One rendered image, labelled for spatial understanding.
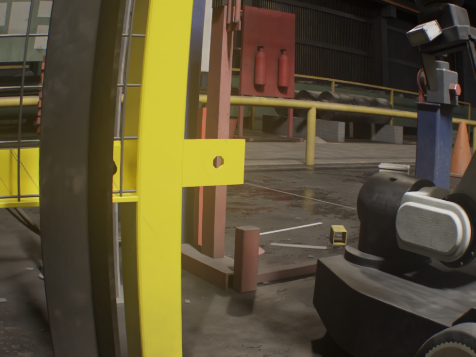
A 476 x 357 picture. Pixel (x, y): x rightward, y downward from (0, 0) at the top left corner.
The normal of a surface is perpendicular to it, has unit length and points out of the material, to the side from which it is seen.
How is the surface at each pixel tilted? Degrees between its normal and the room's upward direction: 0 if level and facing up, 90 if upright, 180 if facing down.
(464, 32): 82
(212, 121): 90
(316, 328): 0
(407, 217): 90
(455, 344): 90
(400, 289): 0
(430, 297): 0
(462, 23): 79
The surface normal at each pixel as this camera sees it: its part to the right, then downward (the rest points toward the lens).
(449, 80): 0.56, 0.13
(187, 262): -0.83, 0.04
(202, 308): 0.04, -0.99
